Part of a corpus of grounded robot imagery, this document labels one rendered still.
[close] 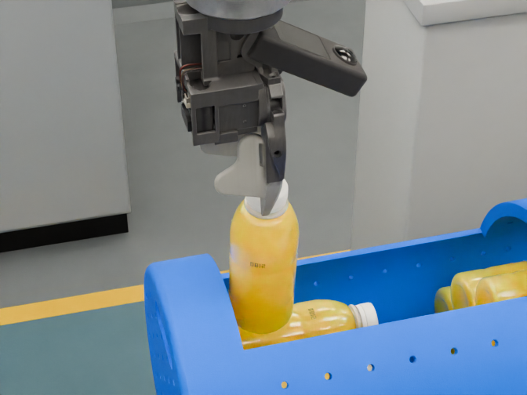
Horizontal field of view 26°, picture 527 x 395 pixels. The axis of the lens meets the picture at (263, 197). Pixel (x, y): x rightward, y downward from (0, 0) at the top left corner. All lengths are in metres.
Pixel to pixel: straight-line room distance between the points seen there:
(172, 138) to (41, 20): 0.90
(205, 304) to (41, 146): 1.81
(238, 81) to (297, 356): 0.29
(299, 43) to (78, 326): 1.98
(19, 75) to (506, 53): 1.23
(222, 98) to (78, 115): 1.91
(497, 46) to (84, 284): 1.40
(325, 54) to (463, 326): 0.32
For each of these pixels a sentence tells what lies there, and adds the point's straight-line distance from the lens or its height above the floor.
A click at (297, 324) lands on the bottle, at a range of 1.23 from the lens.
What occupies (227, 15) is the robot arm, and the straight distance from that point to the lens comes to 0.89.
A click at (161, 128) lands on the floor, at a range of 3.52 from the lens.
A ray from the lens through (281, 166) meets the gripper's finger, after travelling 0.98.
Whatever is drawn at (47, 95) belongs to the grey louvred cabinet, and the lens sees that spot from 2.80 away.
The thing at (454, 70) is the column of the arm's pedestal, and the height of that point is 0.96.
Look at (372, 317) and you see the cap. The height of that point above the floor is 1.11.
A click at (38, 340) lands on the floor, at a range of 2.86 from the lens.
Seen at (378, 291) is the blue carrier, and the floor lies 1.06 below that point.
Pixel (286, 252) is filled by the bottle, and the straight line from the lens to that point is 1.08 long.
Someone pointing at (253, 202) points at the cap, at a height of 1.34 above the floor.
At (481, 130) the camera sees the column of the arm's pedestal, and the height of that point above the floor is 0.82.
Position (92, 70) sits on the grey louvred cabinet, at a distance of 2.78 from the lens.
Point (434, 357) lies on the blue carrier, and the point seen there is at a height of 1.19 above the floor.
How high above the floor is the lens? 1.99
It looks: 38 degrees down
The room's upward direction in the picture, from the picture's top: straight up
